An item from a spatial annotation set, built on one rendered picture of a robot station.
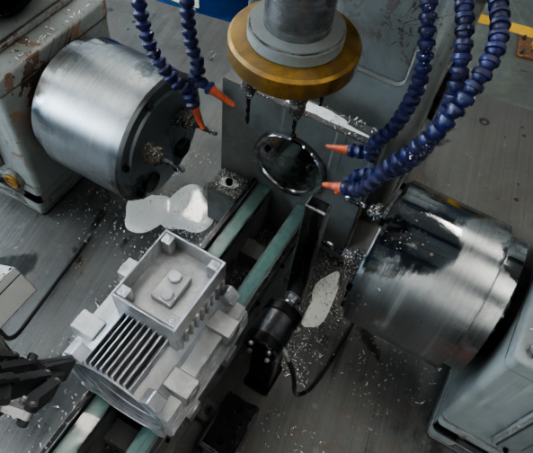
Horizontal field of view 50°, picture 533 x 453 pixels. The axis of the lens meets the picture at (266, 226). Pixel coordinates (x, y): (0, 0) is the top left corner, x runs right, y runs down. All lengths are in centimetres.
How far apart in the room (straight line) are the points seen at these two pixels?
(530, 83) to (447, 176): 179
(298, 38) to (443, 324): 43
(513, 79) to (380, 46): 219
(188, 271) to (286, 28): 35
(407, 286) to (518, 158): 78
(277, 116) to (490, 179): 64
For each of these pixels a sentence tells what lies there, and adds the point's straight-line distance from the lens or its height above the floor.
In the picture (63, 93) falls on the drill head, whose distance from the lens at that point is 101.
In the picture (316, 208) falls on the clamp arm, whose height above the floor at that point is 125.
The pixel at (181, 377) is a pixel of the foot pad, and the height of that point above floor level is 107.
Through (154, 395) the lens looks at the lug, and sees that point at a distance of 76.
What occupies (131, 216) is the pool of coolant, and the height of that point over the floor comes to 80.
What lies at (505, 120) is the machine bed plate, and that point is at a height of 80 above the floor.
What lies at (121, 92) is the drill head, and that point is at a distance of 97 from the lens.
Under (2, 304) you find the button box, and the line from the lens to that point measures 88.
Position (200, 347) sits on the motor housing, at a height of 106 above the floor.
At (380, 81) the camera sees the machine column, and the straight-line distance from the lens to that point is 101.
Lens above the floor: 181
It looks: 56 degrees down
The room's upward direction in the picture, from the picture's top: 8 degrees clockwise
